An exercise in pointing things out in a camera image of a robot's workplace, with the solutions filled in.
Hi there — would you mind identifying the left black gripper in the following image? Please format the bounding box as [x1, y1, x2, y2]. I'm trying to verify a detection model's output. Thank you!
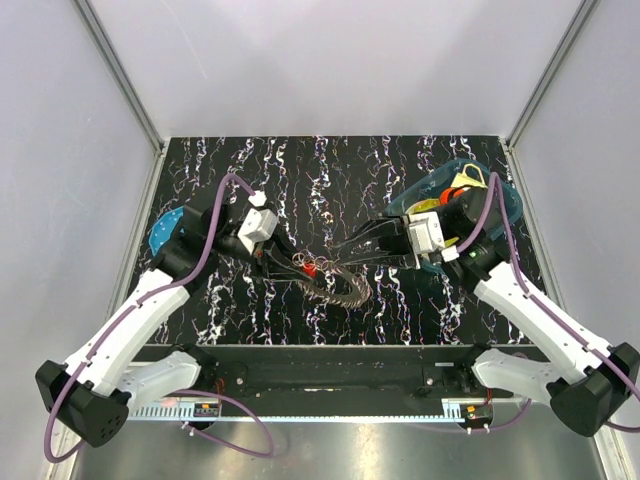
[210, 222, 318, 282]

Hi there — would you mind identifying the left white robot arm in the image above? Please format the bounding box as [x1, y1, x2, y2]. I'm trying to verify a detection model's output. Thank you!
[35, 201, 313, 447]

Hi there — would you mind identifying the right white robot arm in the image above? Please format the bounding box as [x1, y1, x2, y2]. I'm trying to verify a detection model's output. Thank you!
[333, 186, 639, 437]

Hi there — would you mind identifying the yellow plate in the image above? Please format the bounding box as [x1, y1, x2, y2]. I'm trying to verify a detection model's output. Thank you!
[405, 198, 440, 215]

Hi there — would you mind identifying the orange plastic cup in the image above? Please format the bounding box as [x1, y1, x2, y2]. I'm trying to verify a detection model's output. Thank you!
[439, 185, 470, 205]

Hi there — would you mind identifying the yellow toy handbag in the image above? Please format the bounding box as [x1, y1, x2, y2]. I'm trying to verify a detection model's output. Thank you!
[451, 163, 487, 188]

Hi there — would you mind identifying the teal plastic tray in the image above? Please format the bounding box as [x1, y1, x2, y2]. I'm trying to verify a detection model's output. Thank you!
[383, 158, 523, 274]

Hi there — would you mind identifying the blue dotted plate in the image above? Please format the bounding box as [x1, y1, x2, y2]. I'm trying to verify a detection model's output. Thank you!
[148, 207, 184, 256]

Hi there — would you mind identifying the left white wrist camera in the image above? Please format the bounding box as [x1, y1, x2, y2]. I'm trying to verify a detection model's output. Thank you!
[238, 208, 278, 251]

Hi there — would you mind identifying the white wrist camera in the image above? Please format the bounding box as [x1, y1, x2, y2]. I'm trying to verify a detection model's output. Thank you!
[407, 211, 446, 255]
[238, 208, 278, 251]

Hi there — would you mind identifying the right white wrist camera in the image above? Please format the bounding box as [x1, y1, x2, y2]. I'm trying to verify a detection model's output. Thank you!
[407, 211, 446, 255]

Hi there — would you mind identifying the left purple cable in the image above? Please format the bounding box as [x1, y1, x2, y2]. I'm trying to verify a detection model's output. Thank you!
[43, 172, 276, 464]

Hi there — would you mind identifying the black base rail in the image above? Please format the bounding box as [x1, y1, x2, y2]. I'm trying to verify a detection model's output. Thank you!
[134, 343, 506, 401]

